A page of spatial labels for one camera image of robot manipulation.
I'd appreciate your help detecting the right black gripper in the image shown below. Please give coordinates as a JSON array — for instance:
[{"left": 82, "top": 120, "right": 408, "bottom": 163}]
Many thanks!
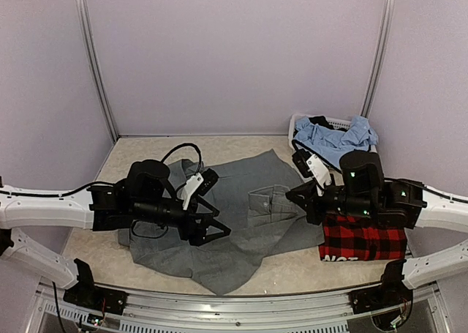
[{"left": 287, "top": 179, "right": 377, "bottom": 225}]

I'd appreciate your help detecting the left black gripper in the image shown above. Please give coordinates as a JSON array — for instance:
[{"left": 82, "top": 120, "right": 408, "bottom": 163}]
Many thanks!
[{"left": 132, "top": 196, "right": 231, "bottom": 246}]

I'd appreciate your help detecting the grey long sleeve shirt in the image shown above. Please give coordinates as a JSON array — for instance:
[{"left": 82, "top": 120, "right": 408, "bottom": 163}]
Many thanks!
[{"left": 118, "top": 150, "right": 324, "bottom": 295}]

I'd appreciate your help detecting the red black plaid shirt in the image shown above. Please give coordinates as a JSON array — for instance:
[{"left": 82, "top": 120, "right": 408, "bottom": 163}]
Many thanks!
[{"left": 319, "top": 216, "right": 407, "bottom": 262}]

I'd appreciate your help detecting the white plastic laundry basket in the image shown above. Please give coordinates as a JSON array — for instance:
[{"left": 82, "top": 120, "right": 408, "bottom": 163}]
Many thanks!
[{"left": 288, "top": 114, "right": 378, "bottom": 165}]

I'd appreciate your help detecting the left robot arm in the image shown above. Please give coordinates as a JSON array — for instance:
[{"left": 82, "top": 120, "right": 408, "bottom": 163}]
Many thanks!
[{"left": 1, "top": 160, "right": 231, "bottom": 307}]

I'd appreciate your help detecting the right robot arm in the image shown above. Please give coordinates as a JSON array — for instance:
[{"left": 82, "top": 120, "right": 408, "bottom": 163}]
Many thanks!
[{"left": 286, "top": 149, "right": 467, "bottom": 307}]

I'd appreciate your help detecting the light blue shirt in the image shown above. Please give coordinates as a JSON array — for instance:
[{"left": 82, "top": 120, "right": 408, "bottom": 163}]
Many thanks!
[{"left": 291, "top": 116, "right": 379, "bottom": 171}]

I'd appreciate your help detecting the black garment in basket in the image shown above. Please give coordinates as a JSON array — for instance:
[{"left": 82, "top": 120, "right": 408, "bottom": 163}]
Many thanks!
[{"left": 309, "top": 116, "right": 349, "bottom": 132}]

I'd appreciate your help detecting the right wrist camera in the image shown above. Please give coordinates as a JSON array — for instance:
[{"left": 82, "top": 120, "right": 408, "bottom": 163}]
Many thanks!
[{"left": 292, "top": 149, "right": 332, "bottom": 196}]

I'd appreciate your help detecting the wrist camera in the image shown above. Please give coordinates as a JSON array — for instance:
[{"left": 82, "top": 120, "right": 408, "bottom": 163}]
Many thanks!
[
  {"left": 292, "top": 149, "right": 332, "bottom": 196},
  {"left": 181, "top": 168, "right": 219, "bottom": 211}
]

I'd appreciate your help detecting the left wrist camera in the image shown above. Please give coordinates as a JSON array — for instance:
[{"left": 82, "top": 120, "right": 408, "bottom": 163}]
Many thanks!
[{"left": 181, "top": 168, "right": 219, "bottom": 211}]

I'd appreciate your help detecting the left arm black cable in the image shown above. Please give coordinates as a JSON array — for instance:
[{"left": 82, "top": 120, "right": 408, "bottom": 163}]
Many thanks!
[{"left": 0, "top": 143, "right": 205, "bottom": 239}]

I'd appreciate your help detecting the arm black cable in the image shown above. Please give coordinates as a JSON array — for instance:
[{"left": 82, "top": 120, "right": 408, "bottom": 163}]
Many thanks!
[
  {"left": 383, "top": 177, "right": 468, "bottom": 206},
  {"left": 0, "top": 143, "right": 205, "bottom": 239}
]

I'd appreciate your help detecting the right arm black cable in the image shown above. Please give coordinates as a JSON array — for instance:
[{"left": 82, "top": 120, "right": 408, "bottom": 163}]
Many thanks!
[{"left": 383, "top": 177, "right": 468, "bottom": 206}]

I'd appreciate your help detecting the front aluminium rail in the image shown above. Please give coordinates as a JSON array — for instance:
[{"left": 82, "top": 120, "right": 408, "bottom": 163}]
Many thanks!
[{"left": 20, "top": 280, "right": 454, "bottom": 332}]

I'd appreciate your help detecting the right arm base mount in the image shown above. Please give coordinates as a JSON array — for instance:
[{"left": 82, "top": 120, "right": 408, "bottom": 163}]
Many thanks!
[{"left": 349, "top": 259, "right": 413, "bottom": 314}]

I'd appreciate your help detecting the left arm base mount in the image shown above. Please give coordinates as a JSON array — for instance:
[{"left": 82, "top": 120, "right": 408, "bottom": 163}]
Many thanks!
[{"left": 64, "top": 258, "right": 129, "bottom": 315}]

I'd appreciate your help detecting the right aluminium frame post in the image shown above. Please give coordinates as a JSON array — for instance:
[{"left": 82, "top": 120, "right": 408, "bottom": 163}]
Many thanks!
[{"left": 361, "top": 0, "right": 396, "bottom": 119}]

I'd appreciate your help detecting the aluminium frame post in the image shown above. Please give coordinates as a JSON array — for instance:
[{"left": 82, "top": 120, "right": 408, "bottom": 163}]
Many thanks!
[
  {"left": 361, "top": 0, "right": 396, "bottom": 119},
  {"left": 75, "top": 0, "right": 120, "bottom": 143}
]

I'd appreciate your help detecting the left aluminium frame post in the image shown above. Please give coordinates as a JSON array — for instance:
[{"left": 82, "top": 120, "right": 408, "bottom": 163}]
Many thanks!
[{"left": 75, "top": 0, "right": 120, "bottom": 143}]

